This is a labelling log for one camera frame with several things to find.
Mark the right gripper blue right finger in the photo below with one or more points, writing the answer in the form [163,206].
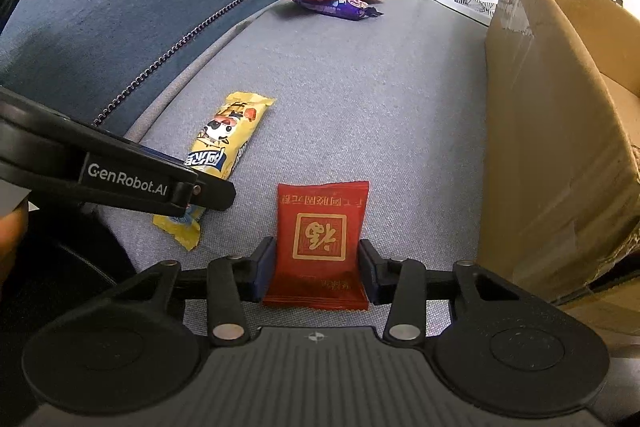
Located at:
[373,273]

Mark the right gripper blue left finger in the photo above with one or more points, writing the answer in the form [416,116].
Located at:
[262,261]

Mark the red square snack packet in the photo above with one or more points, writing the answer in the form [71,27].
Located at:
[317,247]

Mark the yellow cartoon snack packet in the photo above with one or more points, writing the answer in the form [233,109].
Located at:
[217,149]

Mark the purple candy bar packet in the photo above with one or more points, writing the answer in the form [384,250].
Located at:
[344,9]

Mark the person left hand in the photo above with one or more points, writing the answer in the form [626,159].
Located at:
[12,228]

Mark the grey deer print sofa cover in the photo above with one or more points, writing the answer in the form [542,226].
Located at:
[399,102]

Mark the brown cardboard box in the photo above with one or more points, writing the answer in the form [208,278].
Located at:
[561,170]

